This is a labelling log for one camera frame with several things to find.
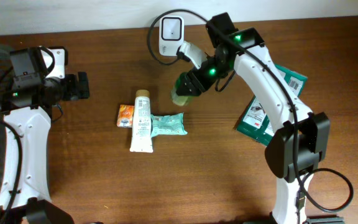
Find green lid gel jar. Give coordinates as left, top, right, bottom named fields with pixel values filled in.
left=171, top=72, right=193, bottom=106

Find teal wipes packet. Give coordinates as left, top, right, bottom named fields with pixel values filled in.
left=150, top=113, right=188, bottom=138

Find orange small packet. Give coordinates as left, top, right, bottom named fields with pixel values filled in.
left=116, top=105, right=134, bottom=128

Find green 3M gloves packet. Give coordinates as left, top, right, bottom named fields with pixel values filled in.
left=236, top=65, right=311, bottom=146

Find white tube gold cap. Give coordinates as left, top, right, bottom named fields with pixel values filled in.
left=130, top=90, right=154, bottom=153

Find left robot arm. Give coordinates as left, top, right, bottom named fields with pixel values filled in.
left=0, top=45, right=90, bottom=223

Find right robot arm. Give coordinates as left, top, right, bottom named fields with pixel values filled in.
left=172, top=13, right=330, bottom=223

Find white barcode scanner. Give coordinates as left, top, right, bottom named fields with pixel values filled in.
left=158, top=15, right=184, bottom=57

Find black right camera cable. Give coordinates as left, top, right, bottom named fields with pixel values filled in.
left=147, top=9, right=354, bottom=224

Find black camera cable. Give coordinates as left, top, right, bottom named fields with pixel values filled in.
left=0, top=45, right=64, bottom=224
left=147, top=9, right=354, bottom=224

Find black left camera cable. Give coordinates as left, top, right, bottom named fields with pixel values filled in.
left=0, top=45, right=64, bottom=224

